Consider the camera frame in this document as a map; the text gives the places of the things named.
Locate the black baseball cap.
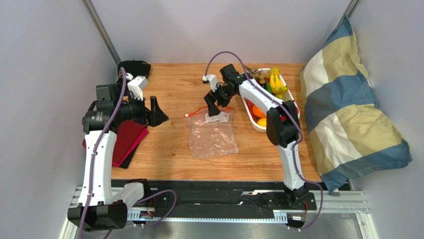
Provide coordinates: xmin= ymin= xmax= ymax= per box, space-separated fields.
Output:
xmin=117 ymin=60 xmax=151 ymax=80

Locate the clear orange zip top bag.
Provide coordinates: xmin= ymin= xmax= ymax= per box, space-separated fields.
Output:
xmin=184 ymin=106 xmax=239 ymax=159

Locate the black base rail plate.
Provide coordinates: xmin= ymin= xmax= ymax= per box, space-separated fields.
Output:
xmin=110 ymin=179 xmax=352 ymax=220

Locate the silver aluminium frame rail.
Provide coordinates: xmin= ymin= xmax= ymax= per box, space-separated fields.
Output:
xmin=81 ymin=0 xmax=121 ymax=66

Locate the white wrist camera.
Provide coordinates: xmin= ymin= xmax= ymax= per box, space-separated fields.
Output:
xmin=202 ymin=74 xmax=218 ymax=92
xmin=127 ymin=76 xmax=149 ymax=101

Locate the brown longan bunch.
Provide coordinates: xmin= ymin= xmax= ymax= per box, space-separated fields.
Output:
xmin=244 ymin=65 xmax=268 ymax=88

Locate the black folded cloth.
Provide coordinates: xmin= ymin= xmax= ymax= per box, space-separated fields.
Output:
xmin=119 ymin=147 xmax=138 ymax=169

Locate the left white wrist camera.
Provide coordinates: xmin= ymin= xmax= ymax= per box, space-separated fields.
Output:
xmin=127 ymin=76 xmax=149 ymax=101

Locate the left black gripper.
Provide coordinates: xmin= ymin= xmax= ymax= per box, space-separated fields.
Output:
xmin=114 ymin=92 xmax=168 ymax=127

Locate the blue yellow checked pillow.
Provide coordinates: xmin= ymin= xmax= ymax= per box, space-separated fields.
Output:
xmin=300 ymin=16 xmax=413 ymax=194

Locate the green cucumber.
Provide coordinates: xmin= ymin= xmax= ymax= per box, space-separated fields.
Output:
xmin=264 ymin=81 xmax=273 ymax=95

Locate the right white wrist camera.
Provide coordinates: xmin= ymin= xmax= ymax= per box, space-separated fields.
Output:
xmin=202 ymin=74 xmax=218 ymax=92

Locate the yellow lemon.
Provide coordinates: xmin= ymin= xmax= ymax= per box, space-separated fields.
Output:
xmin=256 ymin=118 xmax=267 ymax=128

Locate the dark red folded cloth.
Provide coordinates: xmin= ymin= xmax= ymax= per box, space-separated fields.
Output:
xmin=95 ymin=120 xmax=147 ymax=168

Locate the orange persimmon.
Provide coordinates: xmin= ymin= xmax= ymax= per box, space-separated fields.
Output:
xmin=252 ymin=105 xmax=266 ymax=119

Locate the pink folded cloth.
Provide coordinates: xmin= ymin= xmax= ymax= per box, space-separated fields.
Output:
xmin=112 ymin=129 xmax=149 ymax=169

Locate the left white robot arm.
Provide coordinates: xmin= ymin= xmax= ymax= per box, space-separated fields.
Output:
xmin=67 ymin=84 xmax=169 ymax=232

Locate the yellow banana bunch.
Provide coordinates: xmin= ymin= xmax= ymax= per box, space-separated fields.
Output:
xmin=268 ymin=67 xmax=289 ymax=99

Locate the white perforated plastic basket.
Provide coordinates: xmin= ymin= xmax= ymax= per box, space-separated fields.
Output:
xmin=237 ymin=73 xmax=300 ymax=126

